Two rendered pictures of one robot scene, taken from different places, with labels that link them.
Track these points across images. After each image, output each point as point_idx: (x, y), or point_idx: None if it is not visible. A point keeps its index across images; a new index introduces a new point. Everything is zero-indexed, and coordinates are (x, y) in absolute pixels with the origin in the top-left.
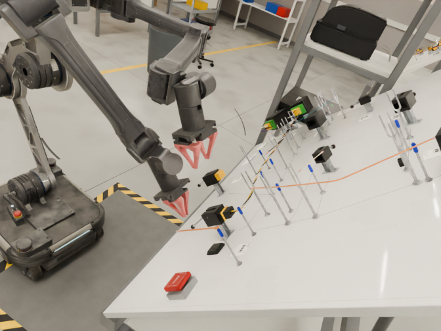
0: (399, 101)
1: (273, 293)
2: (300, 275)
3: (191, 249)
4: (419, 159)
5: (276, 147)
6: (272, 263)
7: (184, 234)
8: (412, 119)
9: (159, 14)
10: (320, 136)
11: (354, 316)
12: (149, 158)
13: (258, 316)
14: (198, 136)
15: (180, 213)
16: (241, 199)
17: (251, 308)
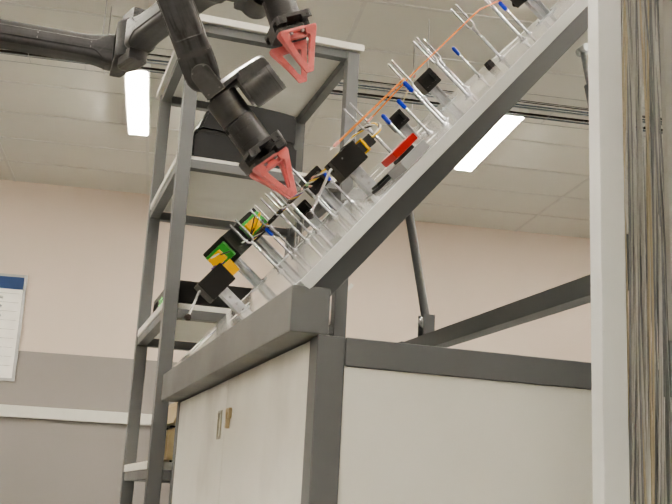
0: (426, 74)
1: (518, 57)
2: (522, 51)
3: (333, 234)
4: (512, 15)
5: (309, 180)
6: (481, 90)
7: (272, 291)
8: (445, 102)
9: (35, 25)
10: (333, 205)
11: (586, 5)
12: (238, 73)
13: (526, 66)
14: (305, 22)
15: (287, 188)
16: (314, 243)
17: (515, 62)
